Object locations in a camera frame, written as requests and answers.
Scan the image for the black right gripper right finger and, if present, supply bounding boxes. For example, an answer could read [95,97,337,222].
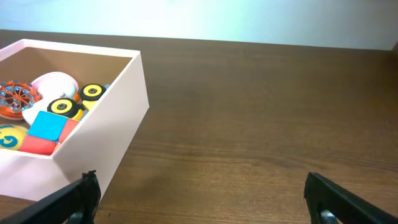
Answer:
[304,172,397,224]

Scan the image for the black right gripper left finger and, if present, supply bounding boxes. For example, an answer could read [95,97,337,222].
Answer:
[1,170,101,224]

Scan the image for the colourful two-by-two puzzle cube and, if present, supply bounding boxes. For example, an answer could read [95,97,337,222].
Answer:
[19,111,79,156]

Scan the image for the yellow ball blue letters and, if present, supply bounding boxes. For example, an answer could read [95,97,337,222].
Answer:
[0,124,28,151]

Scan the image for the grey yellow toy truck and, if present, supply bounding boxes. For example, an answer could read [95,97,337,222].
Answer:
[47,83,110,120]

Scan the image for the pink white duck toy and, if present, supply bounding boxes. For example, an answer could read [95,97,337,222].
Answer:
[22,72,79,126]

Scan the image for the pink open box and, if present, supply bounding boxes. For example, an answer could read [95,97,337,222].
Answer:
[1,39,149,201]

